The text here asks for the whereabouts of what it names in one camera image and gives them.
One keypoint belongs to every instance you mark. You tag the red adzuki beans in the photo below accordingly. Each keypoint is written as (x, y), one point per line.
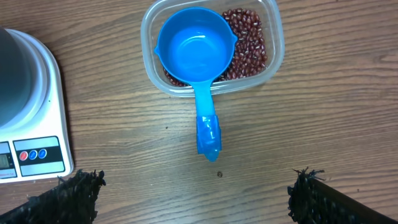
(250, 56)

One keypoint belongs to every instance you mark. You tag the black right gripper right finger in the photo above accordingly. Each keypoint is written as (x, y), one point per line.
(313, 202)

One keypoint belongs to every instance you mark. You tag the blue plastic scoop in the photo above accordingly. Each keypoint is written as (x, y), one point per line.
(196, 45)

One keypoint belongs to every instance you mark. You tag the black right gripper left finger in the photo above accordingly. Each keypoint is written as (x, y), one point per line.
(71, 201)

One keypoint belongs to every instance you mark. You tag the clear plastic food container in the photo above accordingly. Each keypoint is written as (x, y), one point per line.
(160, 11)

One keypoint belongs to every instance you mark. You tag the teal plastic bowl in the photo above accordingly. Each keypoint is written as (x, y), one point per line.
(15, 78)

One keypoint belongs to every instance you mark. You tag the white digital kitchen scale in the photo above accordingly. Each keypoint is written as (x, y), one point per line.
(34, 144)

